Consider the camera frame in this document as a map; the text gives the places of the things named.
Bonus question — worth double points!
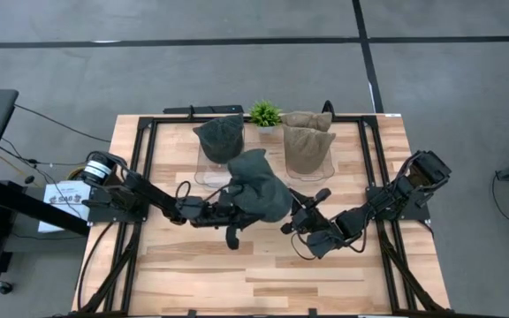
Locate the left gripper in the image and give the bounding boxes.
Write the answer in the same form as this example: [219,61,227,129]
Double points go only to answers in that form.
[192,198,260,252]

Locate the white printed paper sheet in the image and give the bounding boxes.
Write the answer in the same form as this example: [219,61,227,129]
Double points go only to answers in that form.
[37,179,92,234]

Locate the black power strip bar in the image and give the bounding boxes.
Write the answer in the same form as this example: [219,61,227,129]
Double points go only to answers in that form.
[163,104,246,115]

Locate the thin black floor cable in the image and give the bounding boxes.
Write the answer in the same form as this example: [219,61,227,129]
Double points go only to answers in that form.
[14,103,112,144]

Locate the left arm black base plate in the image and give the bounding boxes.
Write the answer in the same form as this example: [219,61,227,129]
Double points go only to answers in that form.
[81,187,149,223]

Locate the khaki baseball cap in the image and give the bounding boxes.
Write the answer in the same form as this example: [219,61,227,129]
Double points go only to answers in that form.
[282,125,338,176]
[279,110,334,133]

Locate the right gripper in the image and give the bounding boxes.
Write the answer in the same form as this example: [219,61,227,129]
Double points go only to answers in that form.
[280,187,332,235]

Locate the clear plastic bin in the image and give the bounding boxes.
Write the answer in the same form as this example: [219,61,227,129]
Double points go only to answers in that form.
[194,122,246,189]
[283,117,336,182]

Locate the black desk stand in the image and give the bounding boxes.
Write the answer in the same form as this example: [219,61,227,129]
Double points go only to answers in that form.
[0,176,90,291]

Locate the black aluminium table frame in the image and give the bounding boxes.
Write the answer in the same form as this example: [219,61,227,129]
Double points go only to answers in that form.
[75,115,449,317]

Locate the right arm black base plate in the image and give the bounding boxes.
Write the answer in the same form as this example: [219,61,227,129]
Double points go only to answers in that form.
[366,185,432,222]

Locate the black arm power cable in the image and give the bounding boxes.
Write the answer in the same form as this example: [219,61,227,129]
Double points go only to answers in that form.
[76,220,118,310]

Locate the dark olive baseball cap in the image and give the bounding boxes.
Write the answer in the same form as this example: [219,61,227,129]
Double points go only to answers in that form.
[192,113,246,165]

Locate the green plant in white pot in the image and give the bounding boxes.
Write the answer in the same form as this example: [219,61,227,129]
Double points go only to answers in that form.
[248,100,283,135]

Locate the grey-green baseball cap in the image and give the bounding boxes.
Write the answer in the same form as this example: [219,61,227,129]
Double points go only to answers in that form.
[226,148,294,223]

